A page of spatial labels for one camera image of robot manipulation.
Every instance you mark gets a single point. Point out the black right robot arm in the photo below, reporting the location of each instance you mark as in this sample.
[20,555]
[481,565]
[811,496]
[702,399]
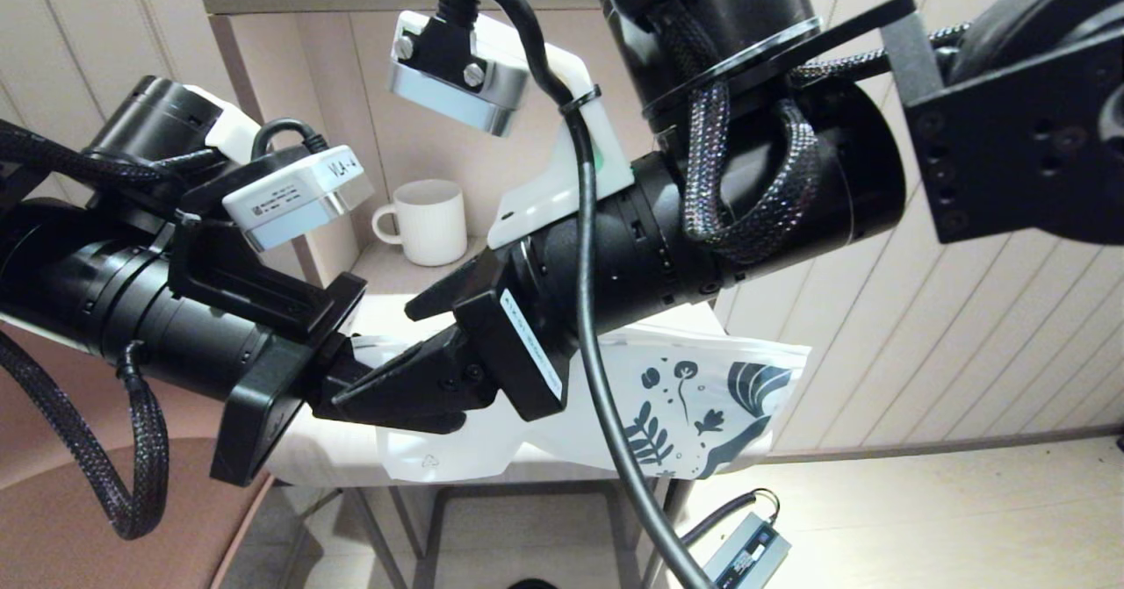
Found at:
[1010,115]

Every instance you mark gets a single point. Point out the white floral zip pouch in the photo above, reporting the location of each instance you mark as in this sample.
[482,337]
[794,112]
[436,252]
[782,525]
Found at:
[702,387]

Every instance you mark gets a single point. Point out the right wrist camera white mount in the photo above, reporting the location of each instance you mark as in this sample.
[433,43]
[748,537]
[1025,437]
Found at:
[457,80]

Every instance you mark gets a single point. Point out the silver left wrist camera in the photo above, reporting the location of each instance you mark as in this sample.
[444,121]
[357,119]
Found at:
[299,198]

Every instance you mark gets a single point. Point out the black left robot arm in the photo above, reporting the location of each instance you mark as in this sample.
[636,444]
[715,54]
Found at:
[105,299]

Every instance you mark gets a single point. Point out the pink-brown upholstered chair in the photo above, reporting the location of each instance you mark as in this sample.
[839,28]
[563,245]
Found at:
[53,536]

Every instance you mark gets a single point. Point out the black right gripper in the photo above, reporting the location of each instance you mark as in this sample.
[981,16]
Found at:
[527,343]

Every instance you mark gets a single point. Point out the black round robot part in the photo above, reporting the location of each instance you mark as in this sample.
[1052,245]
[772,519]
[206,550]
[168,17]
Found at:
[532,585]

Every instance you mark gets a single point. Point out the grey power adapter box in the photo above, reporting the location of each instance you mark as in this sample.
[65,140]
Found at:
[751,558]

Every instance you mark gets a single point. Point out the brown skirting board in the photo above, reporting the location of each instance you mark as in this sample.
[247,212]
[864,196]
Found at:
[966,441]

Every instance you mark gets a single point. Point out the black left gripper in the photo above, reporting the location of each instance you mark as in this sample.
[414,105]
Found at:
[272,396]

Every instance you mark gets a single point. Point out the white ribbed ceramic mug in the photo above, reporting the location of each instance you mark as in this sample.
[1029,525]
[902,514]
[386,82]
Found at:
[432,225]

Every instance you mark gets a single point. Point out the beige wooden desk with hutch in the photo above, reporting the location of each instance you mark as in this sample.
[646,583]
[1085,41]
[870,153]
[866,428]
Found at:
[439,89]

